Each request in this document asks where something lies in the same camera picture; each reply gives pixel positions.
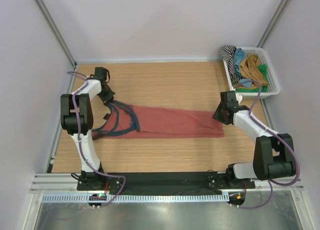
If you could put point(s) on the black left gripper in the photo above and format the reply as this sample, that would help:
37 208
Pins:
108 98

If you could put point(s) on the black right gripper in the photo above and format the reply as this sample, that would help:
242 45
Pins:
217 116

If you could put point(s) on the red graphic tank top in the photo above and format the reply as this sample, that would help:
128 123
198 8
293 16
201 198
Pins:
126 121

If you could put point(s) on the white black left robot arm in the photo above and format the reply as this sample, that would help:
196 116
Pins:
76 117

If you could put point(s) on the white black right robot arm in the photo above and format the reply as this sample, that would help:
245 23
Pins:
274 158

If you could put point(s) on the tan brown garment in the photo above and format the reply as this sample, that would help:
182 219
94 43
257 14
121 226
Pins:
249 68

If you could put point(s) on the white perforated plastic basket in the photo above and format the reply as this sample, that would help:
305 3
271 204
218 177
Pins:
273 87

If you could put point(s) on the green garment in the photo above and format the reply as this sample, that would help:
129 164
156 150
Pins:
255 86

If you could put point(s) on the striped black white garment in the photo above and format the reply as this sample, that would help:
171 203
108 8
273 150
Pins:
227 53

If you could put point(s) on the light blue garment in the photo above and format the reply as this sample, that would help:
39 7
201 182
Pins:
239 56

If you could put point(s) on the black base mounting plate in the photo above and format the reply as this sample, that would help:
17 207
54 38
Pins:
209 179

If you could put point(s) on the left aluminium frame post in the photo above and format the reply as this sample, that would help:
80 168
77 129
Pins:
55 31

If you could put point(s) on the aluminium frame post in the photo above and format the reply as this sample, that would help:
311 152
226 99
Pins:
55 31
279 11

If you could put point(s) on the right aluminium frame post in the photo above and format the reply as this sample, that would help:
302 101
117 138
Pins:
279 11

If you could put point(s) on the aluminium slotted rail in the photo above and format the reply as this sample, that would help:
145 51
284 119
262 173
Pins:
121 199

